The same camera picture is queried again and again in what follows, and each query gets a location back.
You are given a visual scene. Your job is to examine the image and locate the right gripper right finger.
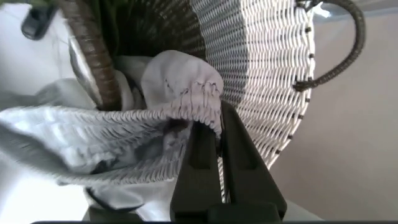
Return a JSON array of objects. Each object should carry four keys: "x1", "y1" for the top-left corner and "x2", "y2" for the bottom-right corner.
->
[{"x1": 220, "y1": 101, "x2": 287, "y2": 218}]

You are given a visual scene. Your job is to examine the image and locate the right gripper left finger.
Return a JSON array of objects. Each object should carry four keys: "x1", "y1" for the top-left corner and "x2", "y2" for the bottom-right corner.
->
[{"x1": 170, "y1": 120, "x2": 223, "y2": 222}]

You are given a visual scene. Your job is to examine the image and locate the pale grey shorts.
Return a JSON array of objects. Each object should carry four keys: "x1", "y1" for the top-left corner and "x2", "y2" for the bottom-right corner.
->
[{"x1": 0, "y1": 49, "x2": 324, "y2": 224}]

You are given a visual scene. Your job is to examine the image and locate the white laundry basket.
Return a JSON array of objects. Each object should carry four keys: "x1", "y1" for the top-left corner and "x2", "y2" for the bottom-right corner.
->
[{"x1": 57, "y1": 0, "x2": 367, "y2": 205}]

